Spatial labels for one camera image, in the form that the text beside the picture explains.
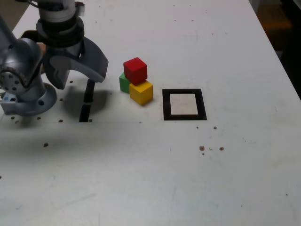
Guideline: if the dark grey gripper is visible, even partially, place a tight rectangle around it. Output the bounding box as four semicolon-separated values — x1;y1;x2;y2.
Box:
43;37;110;90

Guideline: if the green cube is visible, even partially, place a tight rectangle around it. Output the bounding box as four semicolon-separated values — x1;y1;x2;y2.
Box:
119;72;130;94

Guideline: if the red cube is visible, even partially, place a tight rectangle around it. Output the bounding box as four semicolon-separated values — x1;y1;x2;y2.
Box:
123;57;148;86

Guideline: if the yellow cube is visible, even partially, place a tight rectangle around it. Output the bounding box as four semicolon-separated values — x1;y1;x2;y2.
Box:
128;80;154;106

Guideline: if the black tape square outline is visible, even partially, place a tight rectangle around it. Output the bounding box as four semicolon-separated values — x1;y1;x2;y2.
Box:
162;89;207;121

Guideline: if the black tape strip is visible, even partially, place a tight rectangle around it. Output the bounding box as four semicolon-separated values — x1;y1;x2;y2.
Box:
79;79;95;122

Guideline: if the small gripper camera mount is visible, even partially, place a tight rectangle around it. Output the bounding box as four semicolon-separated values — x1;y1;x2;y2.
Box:
75;1;85;16

